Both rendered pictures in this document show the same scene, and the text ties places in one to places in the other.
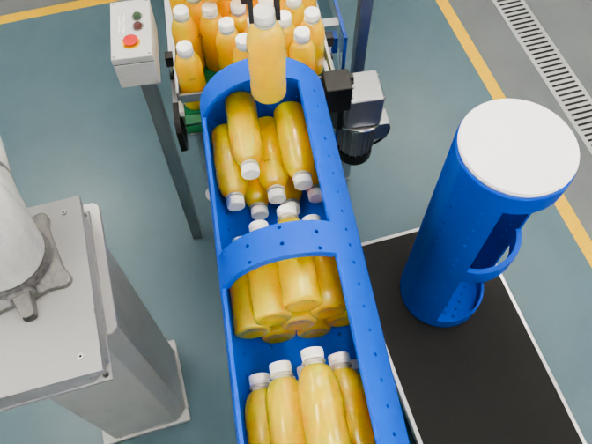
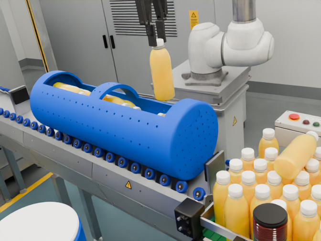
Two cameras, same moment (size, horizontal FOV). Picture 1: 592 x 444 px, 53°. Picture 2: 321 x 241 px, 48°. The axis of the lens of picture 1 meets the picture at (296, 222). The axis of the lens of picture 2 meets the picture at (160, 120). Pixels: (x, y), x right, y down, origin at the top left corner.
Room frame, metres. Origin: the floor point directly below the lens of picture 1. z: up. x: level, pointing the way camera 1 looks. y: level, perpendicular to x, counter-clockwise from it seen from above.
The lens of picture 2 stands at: (1.72, -0.66, 1.75)
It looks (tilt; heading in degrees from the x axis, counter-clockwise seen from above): 27 degrees down; 144
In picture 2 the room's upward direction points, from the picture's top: 9 degrees counter-clockwise
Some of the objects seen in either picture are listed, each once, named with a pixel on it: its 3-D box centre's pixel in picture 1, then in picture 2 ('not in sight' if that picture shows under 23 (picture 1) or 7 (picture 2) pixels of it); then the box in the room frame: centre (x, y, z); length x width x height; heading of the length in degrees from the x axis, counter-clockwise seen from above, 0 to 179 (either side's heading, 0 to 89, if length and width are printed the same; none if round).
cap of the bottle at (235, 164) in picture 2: not in sight; (235, 164); (1.10, 0.05, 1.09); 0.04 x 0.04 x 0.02
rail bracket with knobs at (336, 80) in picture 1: (334, 92); (191, 218); (1.04, -0.10, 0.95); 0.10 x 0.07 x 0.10; 99
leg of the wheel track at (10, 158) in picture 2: not in sight; (11, 160); (-1.05, -0.16, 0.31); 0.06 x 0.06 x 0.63; 9
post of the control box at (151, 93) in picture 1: (174, 165); not in sight; (1.13, 0.40, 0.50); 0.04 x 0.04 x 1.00; 9
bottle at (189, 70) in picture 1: (191, 77); (268, 157); (1.06, 0.27, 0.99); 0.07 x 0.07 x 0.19
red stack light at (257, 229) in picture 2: not in sight; (270, 224); (1.40, -0.21, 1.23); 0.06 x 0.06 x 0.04
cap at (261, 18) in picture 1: (263, 14); (157, 42); (0.79, 0.05, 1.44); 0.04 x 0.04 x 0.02
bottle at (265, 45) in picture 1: (266, 57); (161, 71); (0.79, 0.05, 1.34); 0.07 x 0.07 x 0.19
